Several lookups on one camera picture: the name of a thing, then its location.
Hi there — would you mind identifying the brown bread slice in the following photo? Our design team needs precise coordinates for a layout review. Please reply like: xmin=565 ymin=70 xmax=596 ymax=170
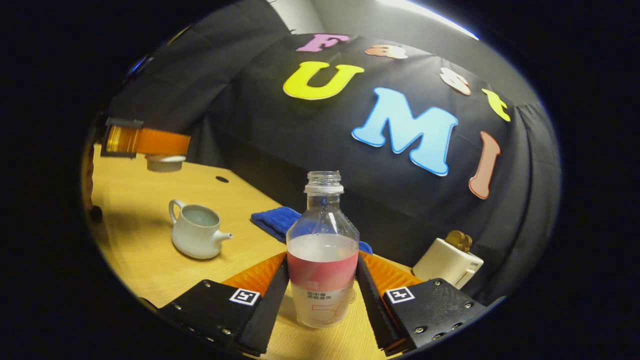
xmin=446 ymin=230 xmax=473 ymax=253

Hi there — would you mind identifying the white toaster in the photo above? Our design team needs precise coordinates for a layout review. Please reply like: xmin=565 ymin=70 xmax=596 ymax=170
xmin=412 ymin=238 xmax=484 ymax=290

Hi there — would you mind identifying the clear water bottle pink label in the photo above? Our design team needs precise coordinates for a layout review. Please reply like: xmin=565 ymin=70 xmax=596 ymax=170
xmin=286 ymin=171 xmax=361 ymax=329

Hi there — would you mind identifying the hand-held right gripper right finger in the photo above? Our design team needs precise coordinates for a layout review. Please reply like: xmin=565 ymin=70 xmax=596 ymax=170
xmin=355 ymin=250 xmax=487 ymax=357

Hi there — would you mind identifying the white teacup lid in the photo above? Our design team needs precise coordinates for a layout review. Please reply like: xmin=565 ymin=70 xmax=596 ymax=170
xmin=145 ymin=154 xmax=187 ymax=173

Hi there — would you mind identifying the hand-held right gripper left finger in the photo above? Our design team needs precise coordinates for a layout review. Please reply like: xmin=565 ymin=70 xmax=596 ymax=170
xmin=159 ymin=251 xmax=291 ymax=357

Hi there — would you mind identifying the blue towel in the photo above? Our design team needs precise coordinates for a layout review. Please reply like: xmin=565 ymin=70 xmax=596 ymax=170
xmin=250 ymin=206 xmax=373 ymax=255

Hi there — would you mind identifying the black backdrop cloth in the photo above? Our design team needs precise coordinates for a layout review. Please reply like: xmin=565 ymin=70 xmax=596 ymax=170
xmin=107 ymin=0 xmax=561 ymax=301

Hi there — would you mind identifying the white ceramic teacup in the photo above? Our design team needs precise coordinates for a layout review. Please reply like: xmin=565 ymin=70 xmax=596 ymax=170
xmin=168 ymin=199 xmax=234 ymax=260

